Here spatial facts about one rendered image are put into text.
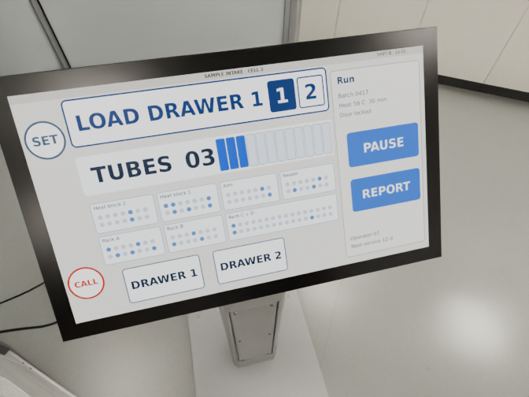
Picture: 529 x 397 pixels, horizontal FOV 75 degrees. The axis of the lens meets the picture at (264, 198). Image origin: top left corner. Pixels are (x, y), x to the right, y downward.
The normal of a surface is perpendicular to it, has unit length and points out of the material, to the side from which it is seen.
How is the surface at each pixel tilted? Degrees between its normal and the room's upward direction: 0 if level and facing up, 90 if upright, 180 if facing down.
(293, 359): 5
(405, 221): 50
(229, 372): 0
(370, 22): 90
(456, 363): 0
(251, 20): 90
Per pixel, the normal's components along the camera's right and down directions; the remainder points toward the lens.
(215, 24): -0.34, 0.75
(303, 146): 0.18, 0.21
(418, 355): 0.01, -0.60
